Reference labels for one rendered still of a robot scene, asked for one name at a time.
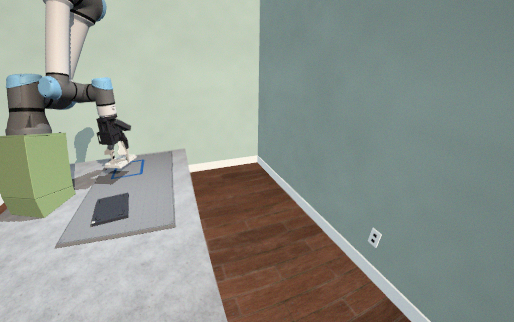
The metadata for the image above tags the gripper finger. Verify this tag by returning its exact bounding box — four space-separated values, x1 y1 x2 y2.
104 144 115 160
118 133 129 162

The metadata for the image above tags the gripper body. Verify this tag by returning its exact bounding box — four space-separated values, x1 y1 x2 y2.
97 114 123 145

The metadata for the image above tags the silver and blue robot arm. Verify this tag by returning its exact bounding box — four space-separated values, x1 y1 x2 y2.
5 0 117 136

